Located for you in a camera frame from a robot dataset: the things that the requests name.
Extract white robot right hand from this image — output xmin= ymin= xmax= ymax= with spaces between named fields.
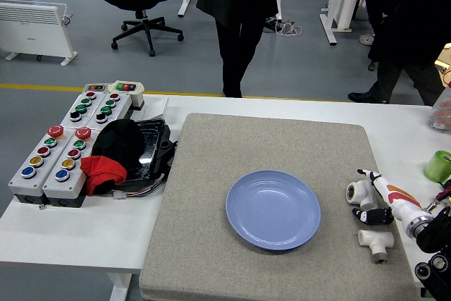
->
xmin=352 ymin=168 xmax=429 ymax=231

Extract white pipe tee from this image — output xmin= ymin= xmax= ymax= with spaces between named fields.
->
xmin=358 ymin=229 xmax=395 ymax=264
xmin=345 ymin=179 xmax=378 ymax=211

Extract blue plate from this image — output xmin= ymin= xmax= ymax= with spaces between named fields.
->
xmin=225 ymin=169 xmax=322 ymax=252

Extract green tape roll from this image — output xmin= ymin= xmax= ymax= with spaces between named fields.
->
xmin=423 ymin=150 xmax=451 ymax=183

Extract clear plastic bag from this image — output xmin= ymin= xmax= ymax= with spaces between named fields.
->
xmin=428 ymin=84 xmax=451 ymax=133

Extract grey-brown mat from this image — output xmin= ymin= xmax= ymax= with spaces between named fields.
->
xmin=138 ymin=113 xmax=422 ymax=301

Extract white desk with panel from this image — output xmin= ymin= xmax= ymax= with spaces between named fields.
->
xmin=319 ymin=0 xmax=369 ymax=47

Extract seated person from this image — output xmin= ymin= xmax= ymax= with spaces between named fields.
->
xmin=359 ymin=0 xmax=403 ymax=47

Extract black glossy tray device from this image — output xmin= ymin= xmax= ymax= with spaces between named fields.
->
xmin=121 ymin=118 xmax=177 ymax=189

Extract white paper sheet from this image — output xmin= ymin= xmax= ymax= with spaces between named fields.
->
xmin=142 ymin=97 xmax=169 ymax=121

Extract black cloth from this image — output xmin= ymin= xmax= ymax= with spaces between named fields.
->
xmin=90 ymin=118 xmax=146 ymax=175

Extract four-button control box, black knob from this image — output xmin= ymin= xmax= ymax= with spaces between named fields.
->
xmin=60 ymin=91 xmax=106 ymax=129
xmin=85 ymin=92 xmax=132 ymax=131

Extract red cloth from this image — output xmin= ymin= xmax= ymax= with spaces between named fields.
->
xmin=80 ymin=155 xmax=128 ymax=196

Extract white table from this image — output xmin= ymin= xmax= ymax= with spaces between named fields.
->
xmin=0 ymin=93 xmax=451 ymax=301

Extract five-button control box, red mushroom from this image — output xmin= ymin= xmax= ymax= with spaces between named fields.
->
xmin=42 ymin=127 xmax=103 ymax=209
xmin=8 ymin=125 xmax=77 ymax=207

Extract white panel heater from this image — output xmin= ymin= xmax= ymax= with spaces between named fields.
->
xmin=0 ymin=0 xmax=78 ymax=67

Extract tangle of floor cables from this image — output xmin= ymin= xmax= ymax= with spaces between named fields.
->
xmin=263 ymin=15 xmax=303 ymax=37

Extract cream switch box, green red buttons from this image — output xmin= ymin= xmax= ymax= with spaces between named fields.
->
xmin=107 ymin=80 xmax=146 ymax=110

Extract wire bundle with white connector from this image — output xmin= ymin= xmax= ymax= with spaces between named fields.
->
xmin=111 ymin=173 xmax=166 ymax=200

